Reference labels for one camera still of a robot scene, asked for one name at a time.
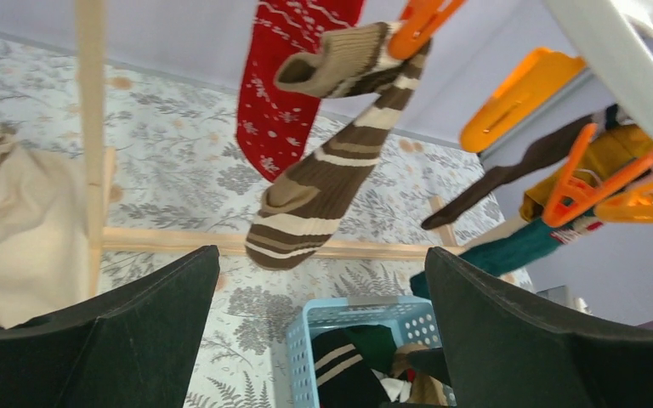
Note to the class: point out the beige crumpled cloth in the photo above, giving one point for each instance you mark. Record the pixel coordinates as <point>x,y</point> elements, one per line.
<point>43,239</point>

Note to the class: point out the light blue plastic basket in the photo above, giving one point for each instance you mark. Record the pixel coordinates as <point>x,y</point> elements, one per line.
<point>410,320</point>

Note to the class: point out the tan brown sock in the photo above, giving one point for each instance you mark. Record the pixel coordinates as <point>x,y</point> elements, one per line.
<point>425,389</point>

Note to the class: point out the black sock with beige stripes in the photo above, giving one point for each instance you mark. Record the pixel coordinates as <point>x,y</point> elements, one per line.
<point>342,377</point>

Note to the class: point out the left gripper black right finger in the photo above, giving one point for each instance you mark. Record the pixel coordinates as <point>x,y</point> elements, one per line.
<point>507,347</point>

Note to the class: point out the dark green sock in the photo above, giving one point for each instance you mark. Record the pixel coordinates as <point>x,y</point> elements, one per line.
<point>375,344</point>

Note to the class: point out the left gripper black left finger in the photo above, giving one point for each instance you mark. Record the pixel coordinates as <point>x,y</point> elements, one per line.
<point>133,346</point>

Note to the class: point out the red patterned sock pair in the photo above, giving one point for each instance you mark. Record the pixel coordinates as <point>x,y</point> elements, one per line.
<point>272,126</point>

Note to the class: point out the dark teal sock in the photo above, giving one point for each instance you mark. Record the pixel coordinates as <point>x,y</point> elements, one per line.
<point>527,244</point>

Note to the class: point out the mustard yellow sock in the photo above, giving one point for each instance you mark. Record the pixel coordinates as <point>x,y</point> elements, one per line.
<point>606,155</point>

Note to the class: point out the dark brown sock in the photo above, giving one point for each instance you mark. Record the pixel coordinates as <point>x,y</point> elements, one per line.
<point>543,152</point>

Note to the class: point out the orange clothes peg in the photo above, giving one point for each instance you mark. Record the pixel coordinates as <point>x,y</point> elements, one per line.
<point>538,77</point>
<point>572,197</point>

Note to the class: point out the white round clip hanger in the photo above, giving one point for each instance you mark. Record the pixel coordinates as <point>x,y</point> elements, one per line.
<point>608,35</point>

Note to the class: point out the wooden drying rack frame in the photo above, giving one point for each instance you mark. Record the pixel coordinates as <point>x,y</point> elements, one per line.
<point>100,162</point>

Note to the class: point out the brown striped sock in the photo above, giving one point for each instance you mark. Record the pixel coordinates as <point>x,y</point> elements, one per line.
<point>302,209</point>

